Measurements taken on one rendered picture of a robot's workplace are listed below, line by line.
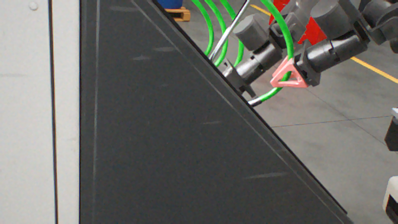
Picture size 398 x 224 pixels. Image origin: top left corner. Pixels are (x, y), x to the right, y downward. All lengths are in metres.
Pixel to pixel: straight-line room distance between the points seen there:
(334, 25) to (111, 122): 0.46
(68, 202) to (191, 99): 0.22
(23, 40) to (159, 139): 0.22
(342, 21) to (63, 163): 0.54
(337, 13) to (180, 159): 0.40
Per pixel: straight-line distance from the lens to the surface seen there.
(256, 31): 0.95
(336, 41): 0.85
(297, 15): 1.04
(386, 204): 1.57
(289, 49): 0.89
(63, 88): 0.52
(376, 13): 0.85
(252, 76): 0.98
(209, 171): 0.66
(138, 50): 0.52
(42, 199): 0.61
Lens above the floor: 1.52
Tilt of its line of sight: 27 degrees down
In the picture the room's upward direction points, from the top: 9 degrees clockwise
